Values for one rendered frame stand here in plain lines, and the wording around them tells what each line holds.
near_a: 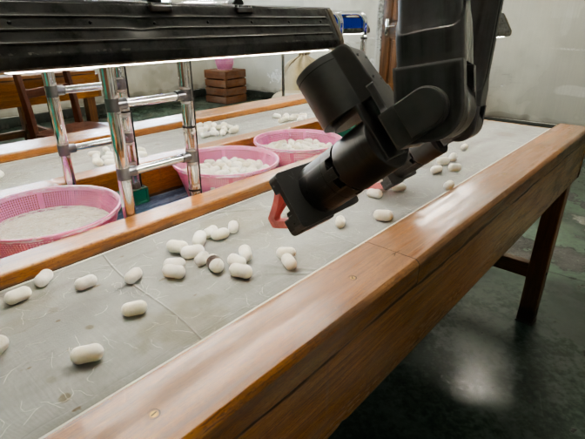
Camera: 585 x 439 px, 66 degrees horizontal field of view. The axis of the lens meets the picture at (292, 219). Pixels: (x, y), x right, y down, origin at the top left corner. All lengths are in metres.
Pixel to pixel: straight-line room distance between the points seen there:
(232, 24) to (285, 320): 0.44
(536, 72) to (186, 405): 5.15
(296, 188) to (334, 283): 0.18
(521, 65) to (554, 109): 0.56
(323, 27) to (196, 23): 0.28
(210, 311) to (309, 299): 0.13
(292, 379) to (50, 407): 0.24
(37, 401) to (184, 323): 0.17
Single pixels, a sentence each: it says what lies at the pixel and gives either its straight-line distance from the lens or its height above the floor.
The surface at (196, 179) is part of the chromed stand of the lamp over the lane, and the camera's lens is 0.94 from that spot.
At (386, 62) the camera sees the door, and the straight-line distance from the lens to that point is 5.85.
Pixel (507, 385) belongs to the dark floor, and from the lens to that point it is 1.72.
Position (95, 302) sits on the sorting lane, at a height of 0.74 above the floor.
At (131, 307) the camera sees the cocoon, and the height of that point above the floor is 0.76.
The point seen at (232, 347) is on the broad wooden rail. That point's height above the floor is 0.76.
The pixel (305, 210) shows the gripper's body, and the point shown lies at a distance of 0.47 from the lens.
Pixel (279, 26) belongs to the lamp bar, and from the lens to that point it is 0.81.
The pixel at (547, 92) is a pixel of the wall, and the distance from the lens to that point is 5.40.
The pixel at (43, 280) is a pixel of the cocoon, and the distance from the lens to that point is 0.73.
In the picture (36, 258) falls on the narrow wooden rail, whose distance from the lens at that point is 0.78.
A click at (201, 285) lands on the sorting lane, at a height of 0.74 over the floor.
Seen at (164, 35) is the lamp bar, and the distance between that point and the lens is 0.66.
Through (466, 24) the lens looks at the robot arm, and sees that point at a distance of 0.42.
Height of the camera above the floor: 1.09
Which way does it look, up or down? 24 degrees down
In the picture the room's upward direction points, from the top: straight up
